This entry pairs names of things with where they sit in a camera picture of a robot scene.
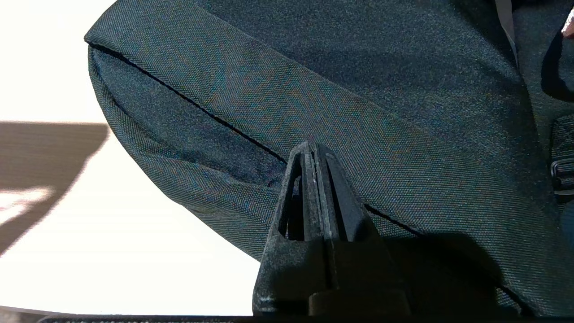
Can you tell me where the person's hand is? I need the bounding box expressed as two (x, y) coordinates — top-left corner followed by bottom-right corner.
(561, 9), (574, 38)

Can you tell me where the dark grey fabric backpack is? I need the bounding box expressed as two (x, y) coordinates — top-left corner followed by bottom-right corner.
(84, 0), (574, 317)

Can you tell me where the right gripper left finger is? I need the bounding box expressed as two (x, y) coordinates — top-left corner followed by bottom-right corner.
(252, 142), (333, 315)

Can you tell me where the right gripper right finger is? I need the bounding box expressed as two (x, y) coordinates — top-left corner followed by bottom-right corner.
(314, 143), (411, 316)

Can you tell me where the black plastic strap buckle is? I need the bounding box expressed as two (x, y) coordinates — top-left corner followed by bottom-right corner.
(550, 158), (574, 192)

